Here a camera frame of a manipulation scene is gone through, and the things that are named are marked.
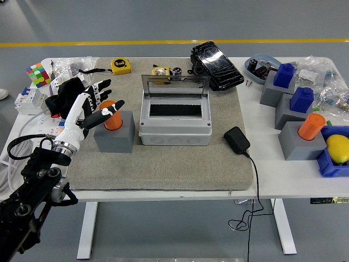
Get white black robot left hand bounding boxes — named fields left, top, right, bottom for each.
left=53, top=79, right=125, bottom=150

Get orange cylinder battery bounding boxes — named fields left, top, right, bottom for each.
left=99, top=100, right=123, bottom=130
left=297, top=113, right=327, bottom=141

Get smoky transparent box lid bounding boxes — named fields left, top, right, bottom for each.
left=141, top=73, right=211, bottom=99

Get glossy black case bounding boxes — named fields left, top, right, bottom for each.
left=190, top=40, right=245, bottom=92

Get grey plastic electrical box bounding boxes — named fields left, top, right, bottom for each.
left=138, top=95, right=213, bottom=147

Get black cloth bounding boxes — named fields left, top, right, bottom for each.
left=45, top=77, right=87, bottom=121

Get white blue circuit breaker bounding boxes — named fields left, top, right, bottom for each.
left=14, top=86, right=51, bottom=116

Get grey block with round hole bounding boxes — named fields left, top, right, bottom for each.
left=93, top=110, right=136, bottom=153

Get large colourful puzzle cube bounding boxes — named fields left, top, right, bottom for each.
left=26, top=62, right=52, bottom=88

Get clear plastic bag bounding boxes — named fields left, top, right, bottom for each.
left=53, top=56, right=98, bottom=88

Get square yellow tape measure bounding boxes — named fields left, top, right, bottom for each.
left=78, top=58, right=132, bottom=76

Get round yellow tape measure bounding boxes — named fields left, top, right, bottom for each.
left=151, top=65, right=172, bottom=81

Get grey-brown mat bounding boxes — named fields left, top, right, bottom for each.
left=67, top=57, right=254, bottom=192

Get white table leg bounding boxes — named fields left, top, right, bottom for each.
left=76, top=201, right=98, bottom=260
left=271, top=198, right=297, bottom=255

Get black power adapter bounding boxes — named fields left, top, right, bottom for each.
left=223, top=126, right=251, bottom=156

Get brown electronic components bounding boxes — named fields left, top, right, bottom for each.
left=255, top=65, right=270, bottom=79

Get grey block holder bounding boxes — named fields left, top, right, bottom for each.
left=274, top=92, right=314, bottom=131
left=259, top=71, right=297, bottom=108
left=278, top=121, right=328, bottom=161

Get blue-grey oval dish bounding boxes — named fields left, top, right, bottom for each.
left=244, top=53, right=282, bottom=85

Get blue bottle-shaped block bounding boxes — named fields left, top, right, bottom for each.
left=289, top=87, right=315, bottom=112
left=273, top=63, right=295, bottom=88

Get clear bag of components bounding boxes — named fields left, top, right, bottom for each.
left=294, top=56, right=340, bottom=88
left=313, top=83, right=349, bottom=113

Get blue plastic bin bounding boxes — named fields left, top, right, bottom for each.
left=316, top=125, right=349, bottom=178

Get black table control panel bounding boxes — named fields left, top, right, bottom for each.
left=310, top=196, right=349, bottom=205

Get yellow lemon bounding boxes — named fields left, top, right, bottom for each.
left=326, top=134, right=349, bottom=165

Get white power cable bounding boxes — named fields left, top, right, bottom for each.
left=0, top=111, right=49, bottom=193

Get black adapter cord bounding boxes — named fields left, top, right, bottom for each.
left=228, top=151, right=274, bottom=262

